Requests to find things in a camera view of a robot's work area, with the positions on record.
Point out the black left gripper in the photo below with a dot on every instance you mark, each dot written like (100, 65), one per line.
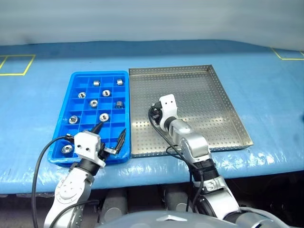
(102, 152)

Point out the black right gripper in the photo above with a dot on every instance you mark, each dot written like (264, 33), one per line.
(157, 114)

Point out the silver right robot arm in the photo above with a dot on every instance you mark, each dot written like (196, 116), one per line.
(192, 142)

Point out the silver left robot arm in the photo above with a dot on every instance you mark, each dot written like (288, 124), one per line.
(71, 190)

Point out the blue compartment tray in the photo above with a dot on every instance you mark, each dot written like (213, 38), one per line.
(90, 117)

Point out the perforated metal tray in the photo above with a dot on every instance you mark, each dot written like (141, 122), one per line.
(202, 95)

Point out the dark grey rounded cylinder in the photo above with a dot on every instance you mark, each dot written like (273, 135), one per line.
(114, 204)
(175, 199)

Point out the grey robot torso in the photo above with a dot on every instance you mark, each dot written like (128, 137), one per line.
(166, 219)

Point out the blue plastic table cover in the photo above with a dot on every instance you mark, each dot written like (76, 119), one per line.
(261, 95)

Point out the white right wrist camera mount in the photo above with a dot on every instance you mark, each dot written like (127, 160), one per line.
(168, 104)

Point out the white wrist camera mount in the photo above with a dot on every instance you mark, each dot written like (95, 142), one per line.
(168, 104)
(85, 145)

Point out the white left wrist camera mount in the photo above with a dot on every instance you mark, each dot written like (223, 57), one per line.
(85, 145)

